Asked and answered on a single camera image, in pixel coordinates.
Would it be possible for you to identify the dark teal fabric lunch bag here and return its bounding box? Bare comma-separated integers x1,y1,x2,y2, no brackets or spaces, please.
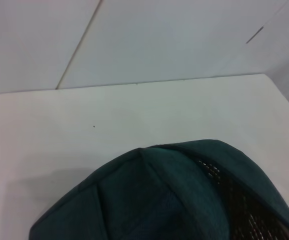
28,139,289,240

